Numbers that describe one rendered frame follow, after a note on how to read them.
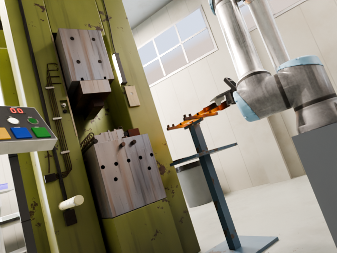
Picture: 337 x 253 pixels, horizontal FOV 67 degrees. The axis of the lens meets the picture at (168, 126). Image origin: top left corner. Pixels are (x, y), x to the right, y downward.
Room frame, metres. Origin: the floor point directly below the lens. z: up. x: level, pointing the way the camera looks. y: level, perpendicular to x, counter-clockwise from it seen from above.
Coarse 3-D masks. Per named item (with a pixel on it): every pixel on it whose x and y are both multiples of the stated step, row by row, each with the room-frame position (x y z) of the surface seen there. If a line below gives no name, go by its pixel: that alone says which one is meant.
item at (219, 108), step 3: (222, 102) 1.70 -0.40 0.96; (225, 102) 1.69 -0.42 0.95; (219, 105) 1.74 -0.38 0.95; (222, 105) 1.72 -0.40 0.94; (225, 105) 1.70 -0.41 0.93; (228, 105) 1.68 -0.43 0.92; (216, 108) 1.75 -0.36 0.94; (219, 108) 1.74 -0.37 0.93; (222, 108) 1.72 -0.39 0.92; (225, 108) 1.73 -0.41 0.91; (213, 111) 1.78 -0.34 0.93; (216, 111) 1.79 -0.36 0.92; (204, 117) 1.88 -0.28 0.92; (195, 120) 1.94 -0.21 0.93
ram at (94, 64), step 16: (64, 32) 1.57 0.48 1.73; (80, 32) 1.63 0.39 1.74; (96, 32) 1.70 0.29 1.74; (64, 48) 1.55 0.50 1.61; (80, 48) 1.61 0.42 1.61; (96, 48) 1.68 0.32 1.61; (64, 64) 1.60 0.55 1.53; (80, 64) 1.60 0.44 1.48; (96, 64) 1.66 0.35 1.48; (64, 80) 1.68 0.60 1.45; (80, 80) 1.58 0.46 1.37; (112, 80) 1.74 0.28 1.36
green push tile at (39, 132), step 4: (32, 128) 1.24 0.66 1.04; (36, 128) 1.26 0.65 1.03; (40, 128) 1.28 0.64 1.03; (44, 128) 1.30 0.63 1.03; (36, 132) 1.24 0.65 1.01; (40, 132) 1.26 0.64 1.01; (44, 132) 1.27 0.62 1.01; (48, 132) 1.29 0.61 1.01; (36, 136) 1.23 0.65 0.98; (40, 136) 1.24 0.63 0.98; (44, 136) 1.25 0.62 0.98; (48, 136) 1.27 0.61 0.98
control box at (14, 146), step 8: (0, 112) 1.19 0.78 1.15; (8, 112) 1.22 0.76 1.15; (16, 112) 1.26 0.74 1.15; (24, 112) 1.29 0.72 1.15; (32, 112) 1.34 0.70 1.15; (0, 120) 1.15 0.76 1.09; (8, 120) 1.18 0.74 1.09; (24, 120) 1.25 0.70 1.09; (40, 120) 1.33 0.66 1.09; (8, 128) 1.15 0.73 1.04; (48, 128) 1.33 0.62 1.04; (32, 136) 1.21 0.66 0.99; (0, 144) 1.08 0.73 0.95; (8, 144) 1.11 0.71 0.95; (16, 144) 1.14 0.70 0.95; (24, 144) 1.17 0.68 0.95; (32, 144) 1.21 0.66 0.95; (40, 144) 1.25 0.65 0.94; (48, 144) 1.29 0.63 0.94; (0, 152) 1.11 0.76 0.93; (8, 152) 1.14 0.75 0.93; (16, 152) 1.18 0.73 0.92; (24, 152) 1.21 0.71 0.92
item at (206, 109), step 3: (213, 102) 1.59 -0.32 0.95; (210, 105) 1.62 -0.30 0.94; (213, 105) 1.61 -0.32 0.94; (216, 105) 1.60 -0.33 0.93; (204, 108) 1.66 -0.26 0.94; (207, 108) 1.66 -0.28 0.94; (210, 108) 1.63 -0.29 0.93; (213, 108) 1.63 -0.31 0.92; (201, 111) 1.70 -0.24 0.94; (204, 111) 1.66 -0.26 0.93; (207, 111) 1.67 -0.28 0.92; (195, 114) 1.75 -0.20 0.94; (189, 120) 1.82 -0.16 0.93; (183, 123) 1.88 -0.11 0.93; (186, 123) 1.89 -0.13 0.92
